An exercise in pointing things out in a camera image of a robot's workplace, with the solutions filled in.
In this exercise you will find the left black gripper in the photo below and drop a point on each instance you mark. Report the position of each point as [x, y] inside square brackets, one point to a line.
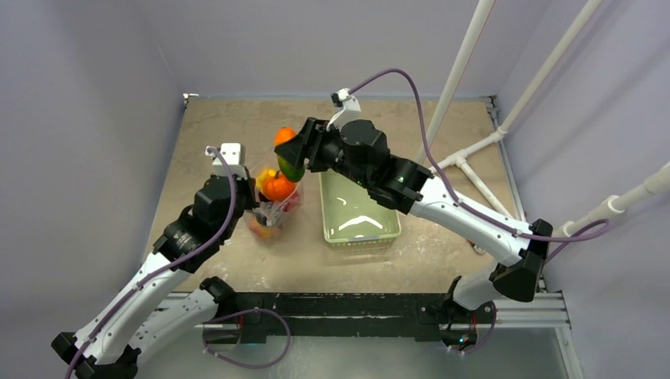
[248, 185]

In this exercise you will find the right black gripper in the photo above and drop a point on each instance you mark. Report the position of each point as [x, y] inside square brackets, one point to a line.
[312, 144]

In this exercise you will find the green orange mango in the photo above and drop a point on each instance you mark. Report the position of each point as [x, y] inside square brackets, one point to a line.
[291, 173]

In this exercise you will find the yellow bell pepper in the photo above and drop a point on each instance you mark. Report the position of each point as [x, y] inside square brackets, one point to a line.
[266, 174]

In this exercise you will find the small orange pumpkin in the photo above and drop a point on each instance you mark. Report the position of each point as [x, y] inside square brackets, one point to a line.
[278, 188]

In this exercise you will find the clear pink zip bag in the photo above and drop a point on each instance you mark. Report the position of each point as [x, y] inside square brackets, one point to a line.
[273, 213]

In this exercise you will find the peach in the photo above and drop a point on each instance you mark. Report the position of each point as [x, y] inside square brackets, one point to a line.
[262, 232]

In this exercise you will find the green plastic basket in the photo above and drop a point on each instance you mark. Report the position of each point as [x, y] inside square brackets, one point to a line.
[350, 218]

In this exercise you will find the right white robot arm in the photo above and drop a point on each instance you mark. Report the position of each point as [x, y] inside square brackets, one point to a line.
[519, 251]

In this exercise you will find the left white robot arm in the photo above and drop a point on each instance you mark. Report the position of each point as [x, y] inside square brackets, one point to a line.
[112, 344]

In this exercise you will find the metal adjustable wrench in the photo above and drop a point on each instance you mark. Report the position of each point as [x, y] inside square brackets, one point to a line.
[478, 249]

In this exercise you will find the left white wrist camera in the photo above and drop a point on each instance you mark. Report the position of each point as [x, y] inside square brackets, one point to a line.
[228, 157]

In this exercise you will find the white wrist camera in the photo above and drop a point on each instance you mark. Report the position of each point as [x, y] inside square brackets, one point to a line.
[348, 109]
[228, 157]

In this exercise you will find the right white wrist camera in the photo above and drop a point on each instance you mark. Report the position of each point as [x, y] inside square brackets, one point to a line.
[348, 109]

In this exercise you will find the black base frame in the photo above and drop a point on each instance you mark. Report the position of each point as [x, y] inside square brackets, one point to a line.
[424, 317]

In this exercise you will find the white pipe frame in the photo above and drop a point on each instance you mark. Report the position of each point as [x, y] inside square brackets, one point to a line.
[602, 214]

